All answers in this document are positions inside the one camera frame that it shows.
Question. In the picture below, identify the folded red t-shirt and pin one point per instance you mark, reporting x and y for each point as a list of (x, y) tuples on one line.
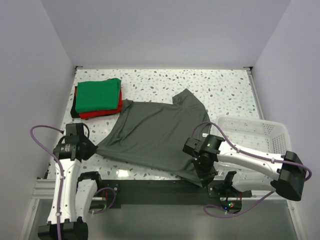
[(102, 113)]

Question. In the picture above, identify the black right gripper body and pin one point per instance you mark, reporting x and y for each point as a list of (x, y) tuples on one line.
[(203, 167)]

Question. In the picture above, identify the grey t-shirt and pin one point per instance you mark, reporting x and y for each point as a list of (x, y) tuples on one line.
[(152, 134)]

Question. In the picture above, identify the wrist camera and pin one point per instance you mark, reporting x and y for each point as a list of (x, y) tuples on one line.
[(77, 129), (210, 145)]

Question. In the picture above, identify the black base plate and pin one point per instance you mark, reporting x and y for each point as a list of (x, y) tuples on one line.
[(96, 197)]

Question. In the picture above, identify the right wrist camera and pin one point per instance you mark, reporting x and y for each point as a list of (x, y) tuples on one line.
[(210, 145)]

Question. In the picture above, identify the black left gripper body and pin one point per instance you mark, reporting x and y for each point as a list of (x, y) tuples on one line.
[(85, 140)]

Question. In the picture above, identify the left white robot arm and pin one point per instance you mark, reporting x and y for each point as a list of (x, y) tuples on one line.
[(73, 191)]

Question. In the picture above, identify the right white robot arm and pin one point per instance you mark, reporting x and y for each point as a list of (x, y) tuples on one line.
[(283, 174)]

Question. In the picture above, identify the white plastic basket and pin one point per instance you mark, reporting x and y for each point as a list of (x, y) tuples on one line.
[(256, 142)]

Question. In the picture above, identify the folded black t-shirt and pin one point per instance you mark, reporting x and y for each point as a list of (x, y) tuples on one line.
[(73, 112)]

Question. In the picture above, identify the folded green t-shirt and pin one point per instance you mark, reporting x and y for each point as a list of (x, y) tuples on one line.
[(94, 96)]

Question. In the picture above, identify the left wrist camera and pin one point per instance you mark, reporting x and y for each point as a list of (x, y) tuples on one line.
[(77, 129)]

